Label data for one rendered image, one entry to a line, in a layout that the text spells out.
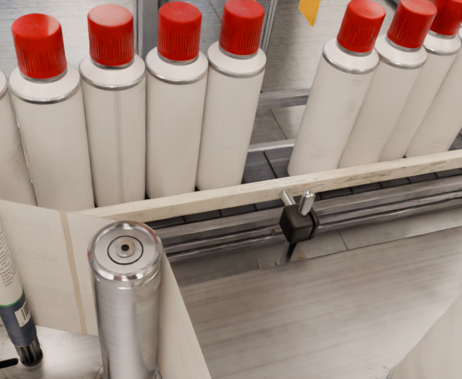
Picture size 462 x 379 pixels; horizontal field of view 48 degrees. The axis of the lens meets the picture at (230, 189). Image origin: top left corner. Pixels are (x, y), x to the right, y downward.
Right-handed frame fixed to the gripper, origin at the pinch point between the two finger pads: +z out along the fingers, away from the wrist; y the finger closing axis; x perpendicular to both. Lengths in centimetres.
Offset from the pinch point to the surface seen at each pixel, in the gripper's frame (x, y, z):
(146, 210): -35.9, 4.6, 16.3
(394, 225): -5.3, 6.3, 14.0
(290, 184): -22.1, 4.4, 11.1
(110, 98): -42.0, 2.3, 6.3
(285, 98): -22.2, -3.3, 6.3
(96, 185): -39.8, 1.0, 17.1
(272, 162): -19.8, -2.0, 14.0
